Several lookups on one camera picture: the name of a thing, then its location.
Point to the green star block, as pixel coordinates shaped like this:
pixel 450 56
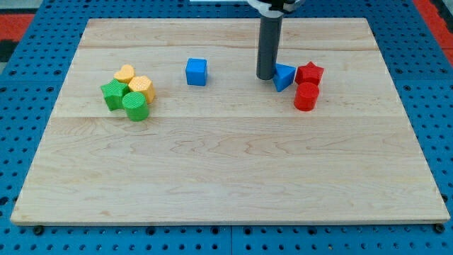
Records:
pixel 113 94

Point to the red cylinder block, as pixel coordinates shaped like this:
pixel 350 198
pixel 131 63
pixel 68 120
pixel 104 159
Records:
pixel 306 96

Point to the blue cube block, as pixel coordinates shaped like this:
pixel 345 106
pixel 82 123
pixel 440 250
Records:
pixel 196 72

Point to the green cylinder block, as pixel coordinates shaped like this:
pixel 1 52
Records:
pixel 135 105

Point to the blue triangle block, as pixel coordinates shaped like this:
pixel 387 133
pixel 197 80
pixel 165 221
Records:
pixel 283 77

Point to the yellow heart block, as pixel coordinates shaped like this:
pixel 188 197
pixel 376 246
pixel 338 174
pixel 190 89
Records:
pixel 125 74

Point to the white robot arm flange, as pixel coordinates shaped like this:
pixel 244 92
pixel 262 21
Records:
pixel 275 8

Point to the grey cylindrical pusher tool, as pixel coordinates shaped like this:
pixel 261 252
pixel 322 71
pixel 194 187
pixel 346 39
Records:
pixel 268 43

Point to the wooden board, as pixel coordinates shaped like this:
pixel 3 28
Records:
pixel 235 151

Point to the red star block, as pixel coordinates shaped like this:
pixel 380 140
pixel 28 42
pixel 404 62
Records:
pixel 309 73

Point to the yellow hexagon block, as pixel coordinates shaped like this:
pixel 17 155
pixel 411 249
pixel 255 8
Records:
pixel 144 85

